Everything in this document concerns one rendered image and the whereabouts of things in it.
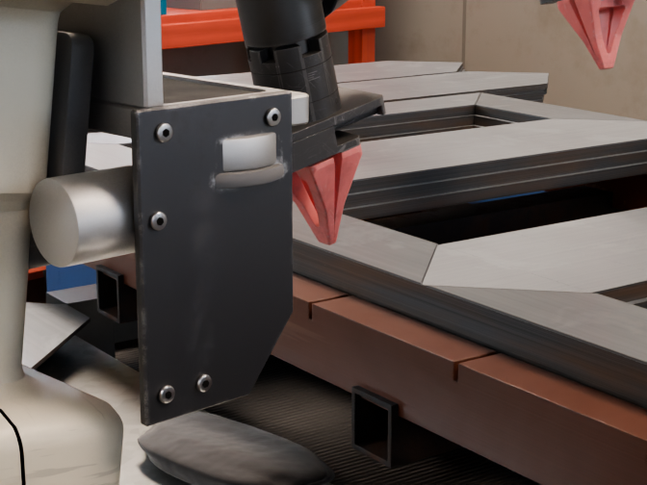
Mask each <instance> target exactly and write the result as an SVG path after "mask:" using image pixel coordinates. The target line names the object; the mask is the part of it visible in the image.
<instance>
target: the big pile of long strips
mask: <svg viewBox="0 0 647 485"><path fill-rule="evenodd" d="M462 65H463V63H448V62H402V61H384V62H372V63H361V64H338V65H334V69H335V74H336V79H337V84H338V87H341V88H347V89H357V90H362V91H366V92H372V93H377V94H382V95H383V100H384V102H394V101H402V100H412V99H422V98H430V97H440V96H449V95H459V94H467V93H477V92H480V93H482V92H483V93H489V94H495V95H500V96H505V97H511V98H517V99H523V100H529V101H534V102H540V103H543V100H544V94H547V88H548V84H549V81H548V80H549V73H532V72H487V71H465V69H463V66H462ZM199 77H200V78H207V79H213V80H220V81H226V82H233V83H239V84H246V85H253V82H252V77H251V72H246V73H234V74H222V75H211V76H199Z"/></svg>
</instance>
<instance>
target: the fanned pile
mask: <svg viewBox="0 0 647 485"><path fill-rule="evenodd" d="M89 322H91V318H89V317H88V316H86V315H84V314H82V313H80V312H79V311H77V310H75V309H73V308H72V307H70V306H68V305H66V304H49V303H31V302H26V312H25V325H24V339H23V351H22V365H24V366H26V367H29V368H31V369H33V370H36V369H37V368H38V367H39V366H40V365H41V364H42V363H44V362H45V361H46V360H47V359H48V358H49V357H50V356H51V355H53V354H54V353H55V352H56V351H57V350H58V349H59V348H60V347H62V346H63V345H64V344H65V343H66V342H67V341H69V340H70V339H71V338H72V337H73V336H74V335H75V334H77V333H78V332H79V331H80V330H81V329H82V328H84V327H85V326H86V325H87V324H88V323H89Z"/></svg>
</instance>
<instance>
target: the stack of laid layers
mask: <svg viewBox="0 0 647 485"><path fill-rule="evenodd" d="M543 119H549V118H544V117H539V116H533V115H523V114H518V113H513V112H508V111H502V110H497V109H491V108H486V107H481V106H476V104H475V105H474V106H465V107H456V108H448V109H439V110H430V111H421V112H413V113H404V114H395V115H378V116H370V117H367V118H365V119H362V120H360V121H358V122H355V123H353V124H351V125H349V126H347V127H344V128H342V129H339V130H338V131H343V132H347V133H352V134H355V135H358V136H359V139H360V142H362V141H371V140H386V139H393V138H401V137H409V136H417V135H425V134H433V133H441V132H449V131H456V130H464V129H472V128H479V127H488V126H496V125H504V124H511V123H519V122H527V121H535V120H543ZM641 174H647V140H636V141H629V142H621V143H615V144H608V145H601V146H594V147H587V148H581V149H574V150H567V151H560V152H554V153H547V154H540V155H533V156H527V157H520V158H512V159H505V160H499V161H492V162H485V163H478V164H471V165H465V166H452V167H445V168H438V169H432V170H425V171H418V172H410V173H404V174H397V175H390V176H383V177H376V178H370V179H363V180H356V181H352V183H351V186H350V189H349V193H348V196H347V199H346V202H345V205H344V209H343V215H346V216H349V217H355V218H358V219H367V218H373V217H385V216H390V215H396V214H402V213H408V212H415V211H421V210H426V209H432V208H438V207H445V206H451V205H456V204H462V203H468V202H475V201H481V200H486V199H492V198H498V197H505V196H511V195H516V194H522V193H528V192H535V191H545V190H551V189H557V188H564V187H570V186H576V185H581V184H587V183H594V182H600V181H606V180H611V179H617V178H624V177H630V176H636V175H641ZM293 273H295V274H298V275H301V276H303V277H306V278H308V279H311V280H314V281H316V282H319V283H321V284H324V285H327V286H328V287H331V288H333V289H336V290H338V291H341V292H344V293H346V294H349V296H352V295H353V296H356V297H358V298H361V299H363V300H366V301H368V302H371V303H373V304H375V305H378V306H380V307H383V308H386V309H388V310H391V311H393V312H396V313H398V314H401V315H404V316H406V317H409V318H411V319H415V320H417V321H420V322H422V323H425V324H427V325H430V326H433V327H435V328H438V329H440V330H443V331H446V332H448V333H451V334H453V335H455V336H457V337H460V338H463V339H465V340H468V341H470V342H473V343H476V344H478V345H482V346H485V347H487V348H490V349H493V350H495V351H497V352H496V354H499V353H502V354H505V355H507V356H510V357H512V358H515V359H518V360H520V361H523V362H525V363H528V364H530V365H533V366H536V367H538V368H541V369H543V370H547V371H549V372H552V373H554V374H557V375H559V376H562V377H565V378H567V379H570V380H572V381H575V382H578V383H580V384H583V385H584V386H587V387H589V388H592V389H595V390H597V391H600V392H602V393H605V394H608V395H610V396H614V397H617V398H619V399H622V400H625V401H627V402H630V403H631V404H634V405H637V406H639V407H642V408H644V409H647V364H646V363H643V362H640V361H637V360H635V359H632V358H630V357H627V356H624V355H621V354H618V353H615V352H613V351H610V350H607V349H604V348H601V347H598V346H596V345H592V344H589V343H586V342H583V341H581V340H578V339H575V338H572V337H569V336H566V335H563V334H561V333H558V332H556V331H553V330H550V329H547V328H545V327H542V326H539V325H536V324H533V323H530V322H528V321H525V320H522V319H517V318H515V317H513V316H510V315H507V314H504V313H501V312H498V311H496V310H493V309H490V308H487V307H484V306H481V305H479V304H477V303H474V302H471V301H468V300H465V299H463V298H460V297H457V296H454V295H451V294H447V293H444V292H441V291H438V290H435V289H433V288H431V287H424V286H421V284H419V283H416V282H413V281H411V280H408V279H405V278H402V277H399V276H397V275H395V274H392V273H389V272H386V271H383V270H380V269H378V268H373V267H370V266H367V265H364V264H362V263H359V262H356V261H353V260H351V259H348V258H346V257H343V256H340V255H337V254H334V253H331V252H329V251H326V250H323V249H320V248H317V247H315V246H313V245H310V244H307V243H304V242H299V241H297V240H294V239H293ZM596 294H602V295H605V296H608V297H611V298H615V299H618V300H621V301H624V302H627V303H631V304H633V305H636V306H639V307H642V308H646V309H647V282H643V283H638V284H634V285H630V286H626V287H621V288H617V289H612V290H608V291H604V292H599V293H596Z"/></svg>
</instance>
